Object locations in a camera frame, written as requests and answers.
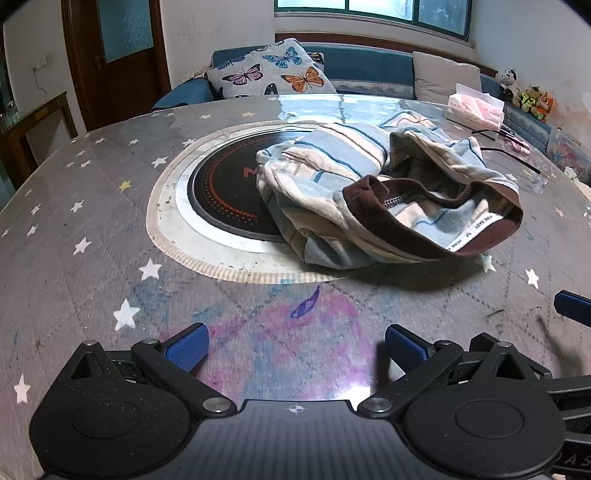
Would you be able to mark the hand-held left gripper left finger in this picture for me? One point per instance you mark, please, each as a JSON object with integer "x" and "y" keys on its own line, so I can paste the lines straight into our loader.
{"x": 187, "y": 348}

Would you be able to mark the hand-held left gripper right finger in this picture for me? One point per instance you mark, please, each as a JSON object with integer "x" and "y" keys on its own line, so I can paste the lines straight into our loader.
{"x": 404, "y": 348}

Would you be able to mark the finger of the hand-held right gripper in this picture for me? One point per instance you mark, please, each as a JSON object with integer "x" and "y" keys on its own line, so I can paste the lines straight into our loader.
{"x": 575, "y": 307}

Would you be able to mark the striped garment with brown trim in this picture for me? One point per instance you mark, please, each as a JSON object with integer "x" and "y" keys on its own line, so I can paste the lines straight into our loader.
{"x": 323, "y": 184}

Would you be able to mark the small clear plastic piece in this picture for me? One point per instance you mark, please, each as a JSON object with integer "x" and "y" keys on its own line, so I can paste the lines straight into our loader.
{"x": 538, "y": 182}

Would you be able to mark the clear plastic storage box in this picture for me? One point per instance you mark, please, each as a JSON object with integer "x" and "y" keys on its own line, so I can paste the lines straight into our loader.
{"x": 568, "y": 150}

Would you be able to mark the round black induction cooktop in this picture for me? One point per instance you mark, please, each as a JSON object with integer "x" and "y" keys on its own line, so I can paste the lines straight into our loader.
{"x": 217, "y": 194}

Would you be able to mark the grey star-print tablecloth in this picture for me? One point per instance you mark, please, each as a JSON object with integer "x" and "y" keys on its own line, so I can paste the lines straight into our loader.
{"x": 92, "y": 207}

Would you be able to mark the pink plastic item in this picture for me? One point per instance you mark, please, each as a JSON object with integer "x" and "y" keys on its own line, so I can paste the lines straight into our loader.
{"x": 519, "y": 145}

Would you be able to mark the orange plush toy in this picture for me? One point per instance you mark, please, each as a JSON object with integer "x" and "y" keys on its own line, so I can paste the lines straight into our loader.
{"x": 547, "y": 106}

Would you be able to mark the plush bear with green vest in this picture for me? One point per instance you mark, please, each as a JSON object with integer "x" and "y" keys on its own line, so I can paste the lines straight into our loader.
{"x": 530, "y": 101}

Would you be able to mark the pink tissue pack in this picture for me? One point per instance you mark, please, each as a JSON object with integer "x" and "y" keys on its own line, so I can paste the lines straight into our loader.
{"x": 475, "y": 110}

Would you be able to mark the panda plush toy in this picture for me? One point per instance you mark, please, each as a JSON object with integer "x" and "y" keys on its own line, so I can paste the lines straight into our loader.
{"x": 507, "y": 83}

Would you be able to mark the beige cushion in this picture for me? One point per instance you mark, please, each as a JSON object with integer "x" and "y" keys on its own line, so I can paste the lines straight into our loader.
{"x": 443, "y": 76}

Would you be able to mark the brown wooden door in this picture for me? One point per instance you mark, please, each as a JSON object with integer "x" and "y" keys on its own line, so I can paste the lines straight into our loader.
{"x": 124, "y": 87}

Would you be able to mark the wooden side table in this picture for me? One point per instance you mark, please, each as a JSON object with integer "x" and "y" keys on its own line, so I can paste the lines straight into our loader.
{"x": 46, "y": 108}

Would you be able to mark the blue sofa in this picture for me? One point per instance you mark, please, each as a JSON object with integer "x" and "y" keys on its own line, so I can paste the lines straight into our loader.
{"x": 369, "y": 64}

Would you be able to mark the butterfly print pillow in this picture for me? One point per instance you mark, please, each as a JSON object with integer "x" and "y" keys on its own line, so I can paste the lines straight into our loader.
{"x": 277, "y": 69}

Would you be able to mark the wooden glass cabinet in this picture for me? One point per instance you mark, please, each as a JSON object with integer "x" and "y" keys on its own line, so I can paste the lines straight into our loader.
{"x": 7, "y": 92}

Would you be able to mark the green-framed window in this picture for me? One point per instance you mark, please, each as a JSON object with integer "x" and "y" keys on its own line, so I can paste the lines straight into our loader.
{"x": 369, "y": 7}

